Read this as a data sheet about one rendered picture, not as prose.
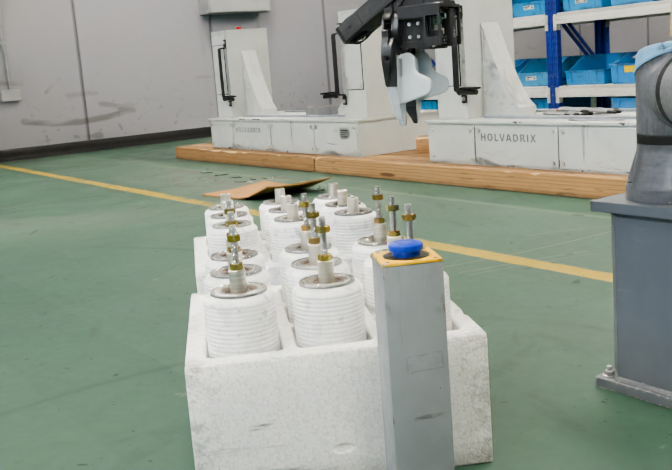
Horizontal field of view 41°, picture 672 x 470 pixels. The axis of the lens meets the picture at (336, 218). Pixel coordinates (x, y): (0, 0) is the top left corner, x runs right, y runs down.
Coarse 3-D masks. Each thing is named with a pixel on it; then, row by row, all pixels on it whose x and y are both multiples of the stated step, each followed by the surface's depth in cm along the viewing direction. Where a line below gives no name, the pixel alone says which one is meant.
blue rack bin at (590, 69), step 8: (584, 56) 679; (592, 56) 684; (600, 56) 689; (608, 56) 691; (616, 56) 685; (576, 64) 674; (584, 64) 679; (592, 64) 684; (600, 64) 689; (608, 64) 691; (568, 72) 664; (576, 72) 658; (584, 72) 652; (592, 72) 647; (600, 72) 641; (608, 72) 642; (568, 80) 667; (576, 80) 660; (584, 80) 654; (592, 80) 649; (600, 80) 643; (608, 80) 644
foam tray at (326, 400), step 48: (192, 336) 125; (288, 336) 121; (480, 336) 116; (192, 384) 112; (240, 384) 113; (288, 384) 114; (336, 384) 114; (480, 384) 117; (192, 432) 113; (240, 432) 114; (288, 432) 115; (336, 432) 115; (480, 432) 118
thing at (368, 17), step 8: (368, 0) 116; (376, 0) 116; (384, 0) 115; (392, 0) 115; (360, 8) 117; (368, 8) 117; (376, 8) 116; (352, 16) 118; (360, 16) 117; (368, 16) 117; (376, 16) 116; (344, 24) 119; (352, 24) 118; (360, 24) 117; (368, 24) 117; (376, 24) 119; (344, 32) 119; (352, 32) 118; (360, 32) 118; (368, 32) 119; (344, 40) 119; (352, 40) 120; (360, 40) 120
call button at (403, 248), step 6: (396, 240) 104; (402, 240) 104; (408, 240) 103; (414, 240) 103; (390, 246) 102; (396, 246) 101; (402, 246) 101; (408, 246) 101; (414, 246) 101; (420, 246) 102; (396, 252) 101; (402, 252) 101; (408, 252) 101; (414, 252) 102
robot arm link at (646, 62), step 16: (656, 48) 128; (640, 64) 131; (656, 64) 129; (640, 80) 132; (656, 80) 127; (640, 96) 132; (656, 96) 127; (640, 112) 133; (656, 112) 129; (640, 128) 133; (656, 128) 130
